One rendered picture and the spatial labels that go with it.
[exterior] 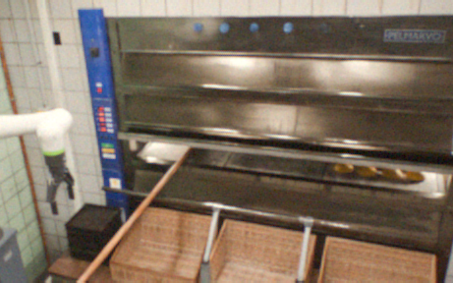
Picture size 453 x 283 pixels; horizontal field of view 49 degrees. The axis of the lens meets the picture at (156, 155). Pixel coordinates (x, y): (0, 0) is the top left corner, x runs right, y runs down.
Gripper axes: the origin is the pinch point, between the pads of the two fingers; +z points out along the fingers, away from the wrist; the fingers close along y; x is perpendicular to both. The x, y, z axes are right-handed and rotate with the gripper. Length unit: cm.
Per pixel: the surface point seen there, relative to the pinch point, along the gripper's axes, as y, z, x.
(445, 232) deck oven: -98, 48, 165
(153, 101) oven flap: -104, -14, 2
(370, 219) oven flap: -98, 46, 129
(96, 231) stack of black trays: -64, 60, -27
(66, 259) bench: -65, 88, -55
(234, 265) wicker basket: -89, 87, 54
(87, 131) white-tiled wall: -104, 10, -48
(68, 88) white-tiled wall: -103, -19, -58
